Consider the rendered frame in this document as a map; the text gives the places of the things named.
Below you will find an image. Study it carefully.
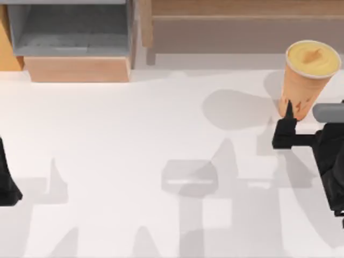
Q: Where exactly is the pale grey rounded box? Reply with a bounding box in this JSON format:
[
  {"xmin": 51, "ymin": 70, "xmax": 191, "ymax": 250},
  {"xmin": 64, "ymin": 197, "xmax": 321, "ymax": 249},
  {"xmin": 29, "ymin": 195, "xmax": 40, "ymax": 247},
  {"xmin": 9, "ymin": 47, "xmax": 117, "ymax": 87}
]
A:
[{"xmin": 312, "ymin": 103, "xmax": 344, "ymax": 122}]

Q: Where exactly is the orange cup with yellow drink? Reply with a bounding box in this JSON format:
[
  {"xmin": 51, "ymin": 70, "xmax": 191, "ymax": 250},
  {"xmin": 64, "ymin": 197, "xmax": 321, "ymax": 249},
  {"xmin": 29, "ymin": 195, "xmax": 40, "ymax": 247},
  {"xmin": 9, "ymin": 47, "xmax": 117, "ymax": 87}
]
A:
[{"xmin": 278, "ymin": 39, "xmax": 342, "ymax": 121}]

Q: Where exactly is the pale wooden drawer front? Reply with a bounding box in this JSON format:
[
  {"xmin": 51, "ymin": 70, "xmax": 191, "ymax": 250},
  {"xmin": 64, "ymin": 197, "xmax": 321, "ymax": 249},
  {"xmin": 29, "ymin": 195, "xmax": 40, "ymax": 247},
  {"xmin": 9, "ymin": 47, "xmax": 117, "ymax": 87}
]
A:
[{"xmin": 23, "ymin": 55, "xmax": 133, "ymax": 83}]

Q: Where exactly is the wooden cupboard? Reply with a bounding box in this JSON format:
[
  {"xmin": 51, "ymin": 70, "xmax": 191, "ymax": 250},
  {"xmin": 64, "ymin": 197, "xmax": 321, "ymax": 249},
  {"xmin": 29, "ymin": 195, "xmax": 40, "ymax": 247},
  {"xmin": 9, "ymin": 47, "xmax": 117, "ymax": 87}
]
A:
[{"xmin": 0, "ymin": 4, "xmax": 25, "ymax": 73}]

